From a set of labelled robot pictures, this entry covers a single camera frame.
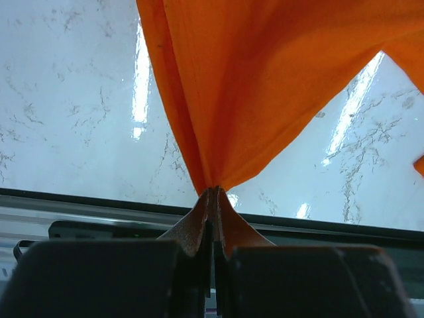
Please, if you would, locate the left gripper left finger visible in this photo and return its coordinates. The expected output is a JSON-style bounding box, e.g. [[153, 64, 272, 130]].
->
[[159, 188, 212, 317]]

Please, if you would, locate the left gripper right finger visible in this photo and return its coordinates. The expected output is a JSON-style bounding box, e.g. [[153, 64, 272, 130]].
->
[[212, 186, 275, 317]]

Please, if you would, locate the orange t shirt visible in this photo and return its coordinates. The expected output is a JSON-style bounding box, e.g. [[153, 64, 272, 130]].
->
[[137, 1, 423, 193]]

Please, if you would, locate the aluminium frame rail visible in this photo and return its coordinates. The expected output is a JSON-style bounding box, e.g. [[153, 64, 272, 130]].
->
[[1, 188, 423, 241]]

